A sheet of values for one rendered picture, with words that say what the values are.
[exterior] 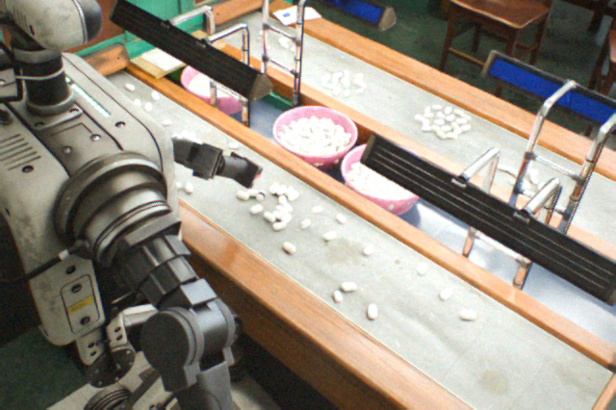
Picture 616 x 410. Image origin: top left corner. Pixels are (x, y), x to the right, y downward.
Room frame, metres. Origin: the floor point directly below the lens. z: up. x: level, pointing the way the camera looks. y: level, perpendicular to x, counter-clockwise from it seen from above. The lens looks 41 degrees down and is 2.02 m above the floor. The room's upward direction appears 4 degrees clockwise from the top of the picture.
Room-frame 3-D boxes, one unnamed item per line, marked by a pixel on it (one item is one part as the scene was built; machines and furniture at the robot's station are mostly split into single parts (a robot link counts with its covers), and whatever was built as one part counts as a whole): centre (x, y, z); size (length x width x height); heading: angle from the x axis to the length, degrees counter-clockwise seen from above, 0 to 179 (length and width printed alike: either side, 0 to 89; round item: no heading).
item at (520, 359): (1.36, 0.07, 0.73); 1.81 x 0.30 x 0.02; 51
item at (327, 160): (1.72, -0.02, 0.72); 0.27 x 0.27 x 0.10
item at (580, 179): (1.44, -0.69, 0.90); 0.20 x 0.19 x 0.45; 51
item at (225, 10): (2.44, 0.32, 0.83); 0.30 x 0.06 x 0.07; 141
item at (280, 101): (2.05, 0.06, 0.90); 0.20 x 0.19 x 0.45; 51
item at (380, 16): (2.11, 0.02, 1.08); 0.62 x 0.08 x 0.07; 51
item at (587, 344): (1.49, -0.04, 0.71); 1.81 x 0.05 x 0.11; 51
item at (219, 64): (1.68, 0.37, 1.08); 0.62 x 0.08 x 0.07; 51
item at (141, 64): (2.14, 0.50, 0.77); 0.33 x 0.15 x 0.01; 141
